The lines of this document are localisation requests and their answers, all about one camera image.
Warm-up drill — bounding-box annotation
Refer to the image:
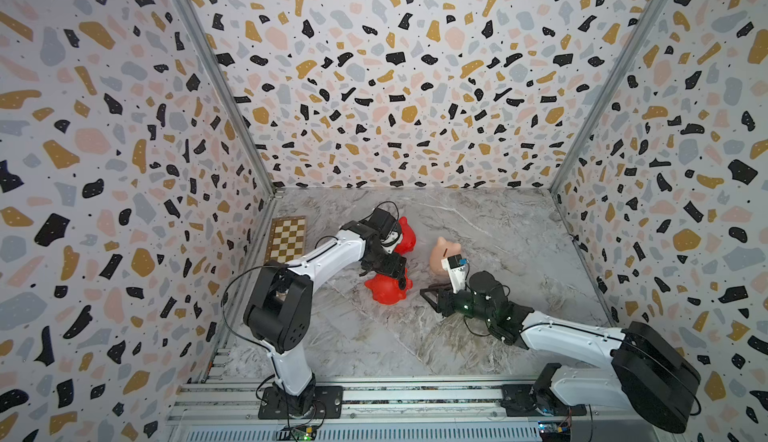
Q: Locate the circuit board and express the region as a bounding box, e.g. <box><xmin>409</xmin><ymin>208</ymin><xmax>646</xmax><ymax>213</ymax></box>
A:
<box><xmin>537</xmin><ymin>422</ymin><xmax>572</xmax><ymax>442</ymax></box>
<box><xmin>276</xmin><ymin>426</ymin><xmax>318</xmax><ymax>442</ymax></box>

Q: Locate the aluminium corner post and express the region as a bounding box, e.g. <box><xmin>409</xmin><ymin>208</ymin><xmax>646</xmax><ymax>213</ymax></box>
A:
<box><xmin>549</xmin><ymin>0</ymin><xmax>668</xmax><ymax>197</ymax></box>
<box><xmin>171</xmin><ymin>0</ymin><xmax>276</xmax><ymax>199</ymax></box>

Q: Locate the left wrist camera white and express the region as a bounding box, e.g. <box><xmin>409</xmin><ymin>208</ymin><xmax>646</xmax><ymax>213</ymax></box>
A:
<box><xmin>382</xmin><ymin>229</ymin><xmax>402</xmax><ymax>247</ymax></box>

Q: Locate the right aluminium corner post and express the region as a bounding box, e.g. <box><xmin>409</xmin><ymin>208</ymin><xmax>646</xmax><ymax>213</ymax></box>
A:
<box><xmin>549</xmin><ymin>0</ymin><xmax>668</xmax><ymax>197</ymax></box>

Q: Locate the red piggy bank front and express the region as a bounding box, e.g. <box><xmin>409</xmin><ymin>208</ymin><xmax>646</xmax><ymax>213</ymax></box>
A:
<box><xmin>364</xmin><ymin>274</ymin><xmax>413</xmax><ymax>305</ymax></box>

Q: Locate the wooden chessboard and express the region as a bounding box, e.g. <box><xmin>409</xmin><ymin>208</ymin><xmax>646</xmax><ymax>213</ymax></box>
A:
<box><xmin>264</xmin><ymin>216</ymin><xmax>307</xmax><ymax>263</ymax></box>

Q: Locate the left aluminium corner post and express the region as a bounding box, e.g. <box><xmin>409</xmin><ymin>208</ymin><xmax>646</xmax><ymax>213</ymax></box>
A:
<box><xmin>171</xmin><ymin>0</ymin><xmax>276</xmax><ymax>199</ymax></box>

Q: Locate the left circuit board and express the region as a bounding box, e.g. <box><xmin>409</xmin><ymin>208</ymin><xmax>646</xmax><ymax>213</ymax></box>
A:
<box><xmin>276</xmin><ymin>426</ymin><xmax>318</xmax><ymax>442</ymax></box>

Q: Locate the pink piggy bank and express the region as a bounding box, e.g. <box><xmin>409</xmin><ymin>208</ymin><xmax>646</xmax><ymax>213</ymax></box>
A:
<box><xmin>429</xmin><ymin>236</ymin><xmax>462</xmax><ymax>277</ymax></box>

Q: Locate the red piggy bank back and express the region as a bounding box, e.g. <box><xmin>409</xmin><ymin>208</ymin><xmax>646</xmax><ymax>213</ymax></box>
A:
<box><xmin>394</xmin><ymin>216</ymin><xmax>416</xmax><ymax>255</ymax></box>

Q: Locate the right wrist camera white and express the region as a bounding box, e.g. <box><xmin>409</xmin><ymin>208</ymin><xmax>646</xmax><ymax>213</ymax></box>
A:
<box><xmin>441</xmin><ymin>254</ymin><xmax>469</xmax><ymax>294</ymax></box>

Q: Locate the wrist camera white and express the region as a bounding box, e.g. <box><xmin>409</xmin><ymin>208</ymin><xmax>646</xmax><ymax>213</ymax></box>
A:
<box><xmin>382</xmin><ymin>229</ymin><xmax>402</xmax><ymax>247</ymax></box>
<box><xmin>441</xmin><ymin>254</ymin><xmax>469</xmax><ymax>294</ymax></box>

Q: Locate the right circuit board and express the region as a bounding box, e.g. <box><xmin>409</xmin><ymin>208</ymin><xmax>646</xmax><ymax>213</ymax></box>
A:
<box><xmin>537</xmin><ymin>422</ymin><xmax>572</xmax><ymax>442</ymax></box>

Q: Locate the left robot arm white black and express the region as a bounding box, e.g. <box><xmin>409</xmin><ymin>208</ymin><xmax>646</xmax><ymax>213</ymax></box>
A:
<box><xmin>224</xmin><ymin>206</ymin><xmax>416</xmax><ymax>418</ymax></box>

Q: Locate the red piggy bank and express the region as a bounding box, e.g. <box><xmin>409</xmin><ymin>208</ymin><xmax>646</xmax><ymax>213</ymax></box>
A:
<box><xmin>364</xmin><ymin>274</ymin><xmax>413</xmax><ymax>305</ymax></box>
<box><xmin>394</xmin><ymin>216</ymin><xmax>416</xmax><ymax>255</ymax></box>

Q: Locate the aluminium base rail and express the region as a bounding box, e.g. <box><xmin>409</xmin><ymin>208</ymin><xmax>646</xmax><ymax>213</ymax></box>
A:
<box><xmin>163</xmin><ymin>376</ymin><xmax>677</xmax><ymax>441</ymax></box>

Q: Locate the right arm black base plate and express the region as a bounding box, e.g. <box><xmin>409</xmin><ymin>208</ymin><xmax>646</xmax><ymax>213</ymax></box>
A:
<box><xmin>500</xmin><ymin>384</ymin><xmax>588</xmax><ymax>417</ymax></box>

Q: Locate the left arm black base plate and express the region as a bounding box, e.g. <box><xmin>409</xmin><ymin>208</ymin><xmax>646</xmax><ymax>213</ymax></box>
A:
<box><xmin>258</xmin><ymin>384</ymin><xmax>344</xmax><ymax>420</ymax></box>

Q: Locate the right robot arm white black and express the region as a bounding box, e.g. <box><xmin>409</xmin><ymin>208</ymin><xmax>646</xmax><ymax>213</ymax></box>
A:
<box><xmin>420</xmin><ymin>268</ymin><xmax>702</xmax><ymax>434</ymax></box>

